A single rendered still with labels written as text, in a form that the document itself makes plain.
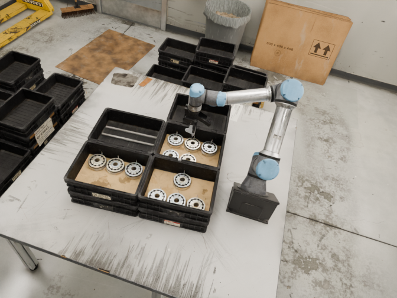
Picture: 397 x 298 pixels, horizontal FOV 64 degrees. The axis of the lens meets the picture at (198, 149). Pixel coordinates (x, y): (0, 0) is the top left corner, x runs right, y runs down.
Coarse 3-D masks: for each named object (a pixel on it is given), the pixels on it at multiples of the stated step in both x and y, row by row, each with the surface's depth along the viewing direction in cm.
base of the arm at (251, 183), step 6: (252, 174) 179; (246, 180) 180; (252, 180) 178; (258, 180) 178; (264, 180) 179; (240, 186) 183; (246, 186) 179; (252, 186) 177; (258, 186) 177; (264, 186) 180; (252, 192) 177; (258, 192) 177; (264, 192) 179
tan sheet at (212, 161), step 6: (186, 138) 208; (162, 150) 199; (174, 150) 200; (180, 150) 201; (186, 150) 201; (198, 150) 203; (180, 156) 197; (198, 156) 199; (204, 156) 200; (216, 156) 201; (198, 162) 196; (204, 162) 197; (210, 162) 197; (216, 162) 198
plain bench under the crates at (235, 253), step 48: (96, 96) 243; (144, 96) 251; (48, 144) 207; (240, 144) 229; (288, 144) 235; (48, 192) 184; (288, 192) 206; (48, 240) 165; (96, 240) 168; (144, 240) 172; (192, 240) 175; (240, 240) 179; (144, 288) 159; (192, 288) 158; (240, 288) 161
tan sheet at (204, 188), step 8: (152, 176) 185; (160, 176) 185; (168, 176) 186; (152, 184) 181; (160, 184) 181; (168, 184) 182; (192, 184) 184; (200, 184) 185; (208, 184) 186; (168, 192) 179; (176, 192) 179; (184, 192) 180; (192, 192) 181; (200, 192) 181; (208, 192) 182; (208, 200) 178; (208, 208) 175
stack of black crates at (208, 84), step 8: (192, 72) 330; (200, 72) 327; (208, 72) 325; (216, 72) 323; (184, 80) 307; (192, 80) 326; (200, 80) 327; (208, 80) 329; (216, 80) 329; (208, 88) 303; (216, 88) 322
